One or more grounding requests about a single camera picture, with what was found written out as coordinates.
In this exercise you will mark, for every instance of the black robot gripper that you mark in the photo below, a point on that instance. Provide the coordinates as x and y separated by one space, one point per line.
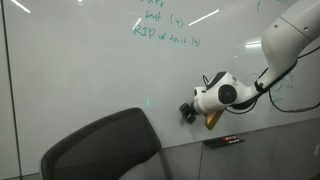
192 109

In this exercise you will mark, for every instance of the black whiteboard duster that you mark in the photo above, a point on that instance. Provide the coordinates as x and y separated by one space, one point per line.
183 108

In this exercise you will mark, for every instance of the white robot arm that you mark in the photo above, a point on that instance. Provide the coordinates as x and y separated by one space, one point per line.
286 33

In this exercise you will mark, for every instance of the black marker tray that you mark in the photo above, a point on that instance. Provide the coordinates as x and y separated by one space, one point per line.
216 143

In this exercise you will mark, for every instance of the red whiteboard marker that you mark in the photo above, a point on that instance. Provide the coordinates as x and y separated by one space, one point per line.
230 137

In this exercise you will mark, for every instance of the black mesh office chair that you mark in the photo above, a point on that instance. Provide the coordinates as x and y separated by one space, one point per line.
100 146

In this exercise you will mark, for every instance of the large white whiteboard panel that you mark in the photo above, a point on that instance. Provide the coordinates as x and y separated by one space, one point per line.
83 66

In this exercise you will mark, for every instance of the narrow white whiteboard panel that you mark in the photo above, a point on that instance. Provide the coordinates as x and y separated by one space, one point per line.
5 100

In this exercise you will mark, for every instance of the gold wrist camera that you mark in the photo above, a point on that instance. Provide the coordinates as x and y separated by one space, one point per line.
213 120

